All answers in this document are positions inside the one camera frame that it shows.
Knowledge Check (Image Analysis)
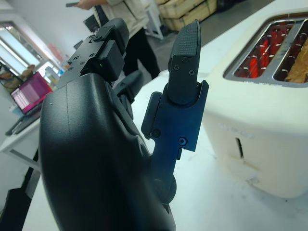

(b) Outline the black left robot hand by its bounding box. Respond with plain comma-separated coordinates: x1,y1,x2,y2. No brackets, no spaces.
38,18,210,231

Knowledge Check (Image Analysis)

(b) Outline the browned toast slice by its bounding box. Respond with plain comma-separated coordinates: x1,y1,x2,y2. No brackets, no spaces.
285,45,308,84

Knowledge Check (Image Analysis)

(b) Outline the person in black trousers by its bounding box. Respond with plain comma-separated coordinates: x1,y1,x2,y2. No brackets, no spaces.
66,0,161,80

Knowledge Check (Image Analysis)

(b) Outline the white two-slot toaster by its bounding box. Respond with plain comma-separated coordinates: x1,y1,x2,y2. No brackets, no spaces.
202,4,308,199

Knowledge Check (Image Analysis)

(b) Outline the white desk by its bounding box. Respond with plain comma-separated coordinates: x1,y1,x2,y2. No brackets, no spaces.
0,115,43,174

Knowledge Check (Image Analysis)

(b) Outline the laptop with pink screen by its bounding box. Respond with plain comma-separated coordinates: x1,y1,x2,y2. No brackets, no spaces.
4,71,54,136

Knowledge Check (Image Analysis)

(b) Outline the wooden crate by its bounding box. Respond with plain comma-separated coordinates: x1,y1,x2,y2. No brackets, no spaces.
155,0,218,31

